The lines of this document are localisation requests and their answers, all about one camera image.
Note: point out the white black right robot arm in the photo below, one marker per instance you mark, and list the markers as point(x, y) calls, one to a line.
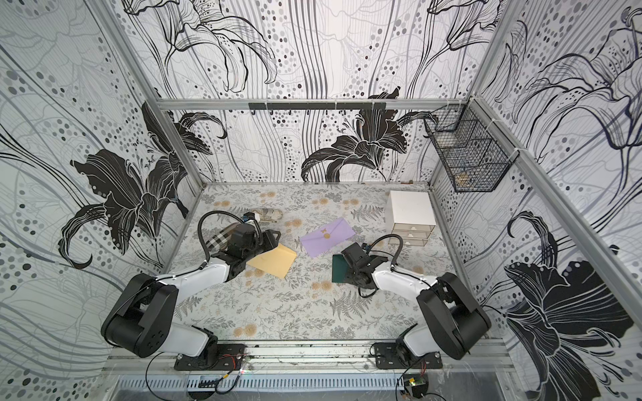
point(453, 320)

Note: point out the white mini drawer cabinet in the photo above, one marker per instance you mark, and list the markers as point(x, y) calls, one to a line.
point(410, 215)

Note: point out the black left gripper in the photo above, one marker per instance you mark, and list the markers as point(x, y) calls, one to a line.
point(269, 240)

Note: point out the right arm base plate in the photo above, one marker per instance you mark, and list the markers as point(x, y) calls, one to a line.
point(390, 356)

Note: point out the small electronics board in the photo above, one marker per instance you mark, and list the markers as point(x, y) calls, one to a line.
point(415, 386)

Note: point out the white perforated cable duct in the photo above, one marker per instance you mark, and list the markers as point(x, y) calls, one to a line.
point(286, 383)

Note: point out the black wire wall basket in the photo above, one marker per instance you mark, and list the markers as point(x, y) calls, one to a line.
point(473, 160)

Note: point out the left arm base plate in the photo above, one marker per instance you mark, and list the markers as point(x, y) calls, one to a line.
point(215, 357)

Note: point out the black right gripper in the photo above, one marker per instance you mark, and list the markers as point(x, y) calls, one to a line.
point(349, 261)

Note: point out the plaid cylindrical case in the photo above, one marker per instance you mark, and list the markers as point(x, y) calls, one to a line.
point(219, 240)

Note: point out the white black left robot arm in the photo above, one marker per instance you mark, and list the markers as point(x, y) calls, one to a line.
point(142, 320)

